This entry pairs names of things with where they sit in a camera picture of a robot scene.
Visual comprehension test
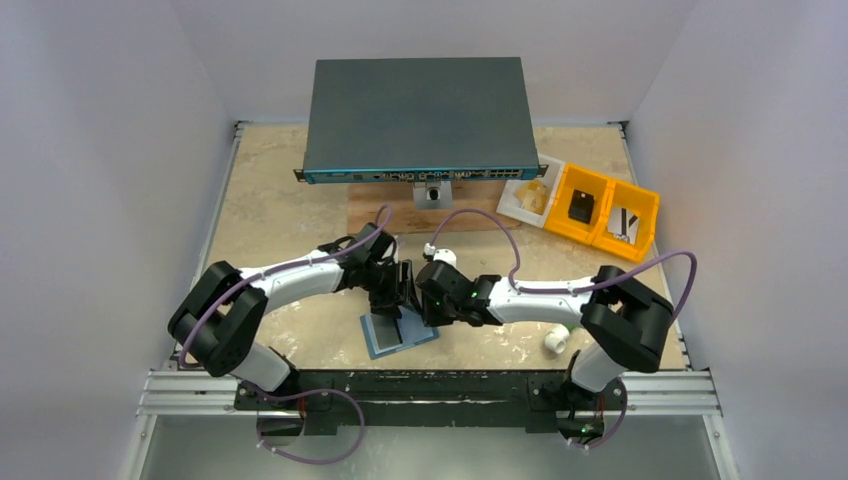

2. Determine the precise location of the white tray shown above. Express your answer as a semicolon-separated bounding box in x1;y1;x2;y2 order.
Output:
496;154;566;228

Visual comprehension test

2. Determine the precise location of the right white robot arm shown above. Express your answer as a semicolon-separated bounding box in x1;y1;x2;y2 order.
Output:
415;260;674;407

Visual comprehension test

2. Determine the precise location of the amber item in tray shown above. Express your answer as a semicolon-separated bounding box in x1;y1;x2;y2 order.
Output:
514;179;550;215

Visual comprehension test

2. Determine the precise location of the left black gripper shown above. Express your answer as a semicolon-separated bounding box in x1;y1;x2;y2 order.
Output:
360;259;420;318

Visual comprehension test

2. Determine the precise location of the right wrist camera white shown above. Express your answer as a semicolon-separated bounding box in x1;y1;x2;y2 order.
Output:
422;243;457;267

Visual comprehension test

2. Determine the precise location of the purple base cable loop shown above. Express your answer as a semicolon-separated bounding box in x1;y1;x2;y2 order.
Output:
254;389;368;466

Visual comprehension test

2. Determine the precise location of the grey card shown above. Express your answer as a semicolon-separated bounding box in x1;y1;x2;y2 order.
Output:
365;315;402;352

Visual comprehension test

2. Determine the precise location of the yellow bin left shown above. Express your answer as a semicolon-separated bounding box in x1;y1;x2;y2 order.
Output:
543;164;615;245

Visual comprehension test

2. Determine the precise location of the grey network switch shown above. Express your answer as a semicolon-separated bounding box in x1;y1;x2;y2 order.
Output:
294;57;547;184

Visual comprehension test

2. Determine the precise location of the yellow bin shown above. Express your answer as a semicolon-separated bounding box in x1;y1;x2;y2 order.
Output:
543;164;615;245
592;180;660;263

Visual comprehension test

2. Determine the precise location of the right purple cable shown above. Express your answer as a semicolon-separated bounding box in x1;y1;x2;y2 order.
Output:
423;209;698;326

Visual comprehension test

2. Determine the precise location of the blue card holder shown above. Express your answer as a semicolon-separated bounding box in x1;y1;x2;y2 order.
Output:
360;307;440;360

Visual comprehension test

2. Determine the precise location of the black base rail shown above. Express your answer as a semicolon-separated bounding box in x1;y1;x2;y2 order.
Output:
234;369;626;439

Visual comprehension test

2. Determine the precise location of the white black card in bin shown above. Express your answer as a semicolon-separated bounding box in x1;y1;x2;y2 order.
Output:
607;206;640;245

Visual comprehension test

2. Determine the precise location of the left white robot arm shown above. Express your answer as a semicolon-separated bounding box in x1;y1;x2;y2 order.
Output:
167;222;419;409

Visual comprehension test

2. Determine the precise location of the wooden board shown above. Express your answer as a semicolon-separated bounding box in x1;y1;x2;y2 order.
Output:
347;181;521;235

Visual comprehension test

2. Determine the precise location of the white pvc pipe fitting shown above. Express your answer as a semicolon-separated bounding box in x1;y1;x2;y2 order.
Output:
543;324;570;355

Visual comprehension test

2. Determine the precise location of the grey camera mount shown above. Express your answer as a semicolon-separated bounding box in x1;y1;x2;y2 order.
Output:
413;180;454;210

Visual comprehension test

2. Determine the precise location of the yellow bin right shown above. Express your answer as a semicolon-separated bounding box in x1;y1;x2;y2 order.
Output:
592;180;660;263

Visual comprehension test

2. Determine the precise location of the black block in bin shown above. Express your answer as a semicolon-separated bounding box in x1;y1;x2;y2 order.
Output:
568;190;595;225

